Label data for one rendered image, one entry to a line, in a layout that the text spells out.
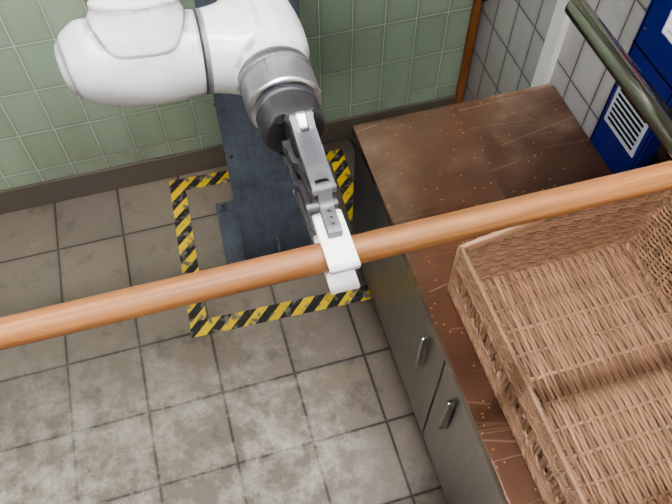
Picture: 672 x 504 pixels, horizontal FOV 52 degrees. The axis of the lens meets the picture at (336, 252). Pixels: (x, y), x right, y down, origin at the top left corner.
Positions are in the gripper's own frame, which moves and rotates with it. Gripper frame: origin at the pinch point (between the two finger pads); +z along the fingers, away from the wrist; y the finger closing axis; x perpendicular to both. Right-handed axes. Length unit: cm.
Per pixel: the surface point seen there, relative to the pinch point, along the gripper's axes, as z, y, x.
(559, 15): -80, 48, -78
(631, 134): -42, 49, -77
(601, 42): -23.4, 2.5, -42.9
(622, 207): -24, 47, -63
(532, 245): -24, 52, -46
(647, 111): -10.9, 2.9, -42.6
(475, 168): -52, 62, -48
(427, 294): -24, 62, -26
